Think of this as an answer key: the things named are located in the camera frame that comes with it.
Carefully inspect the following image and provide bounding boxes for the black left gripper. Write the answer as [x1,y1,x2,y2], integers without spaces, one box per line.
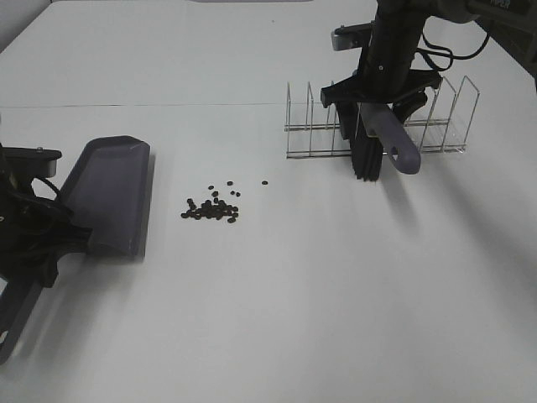
[1,146,91,288]

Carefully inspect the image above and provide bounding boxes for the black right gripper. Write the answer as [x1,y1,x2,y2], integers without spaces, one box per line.
[321,1,441,141]

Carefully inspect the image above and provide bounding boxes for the purple plastic dustpan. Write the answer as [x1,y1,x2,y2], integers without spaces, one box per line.
[1,136,150,363]

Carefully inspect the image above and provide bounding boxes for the pile of coffee beans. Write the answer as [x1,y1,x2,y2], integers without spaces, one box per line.
[180,184,240,223]

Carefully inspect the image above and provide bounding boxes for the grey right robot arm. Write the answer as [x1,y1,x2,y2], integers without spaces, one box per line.
[321,1,536,139]

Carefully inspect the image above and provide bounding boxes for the chrome wire dish rack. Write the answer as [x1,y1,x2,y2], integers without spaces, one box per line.
[284,76,480,160]

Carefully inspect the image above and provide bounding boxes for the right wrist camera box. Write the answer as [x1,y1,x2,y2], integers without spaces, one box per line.
[331,22,373,51]

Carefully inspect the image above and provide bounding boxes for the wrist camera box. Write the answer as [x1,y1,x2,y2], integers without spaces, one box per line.
[3,147,62,179]
[331,22,373,51]

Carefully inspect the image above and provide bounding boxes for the black left camera cable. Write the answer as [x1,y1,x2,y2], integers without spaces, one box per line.
[16,175,75,219]

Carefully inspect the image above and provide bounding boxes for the black camera cable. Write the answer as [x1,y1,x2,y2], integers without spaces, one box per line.
[16,175,75,219]
[413,16,493,72]

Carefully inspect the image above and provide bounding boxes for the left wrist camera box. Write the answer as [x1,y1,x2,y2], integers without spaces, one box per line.
[3,147,62,179]

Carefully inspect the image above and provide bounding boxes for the black right camera cable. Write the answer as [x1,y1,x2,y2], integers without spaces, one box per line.
[413,16,493,72]

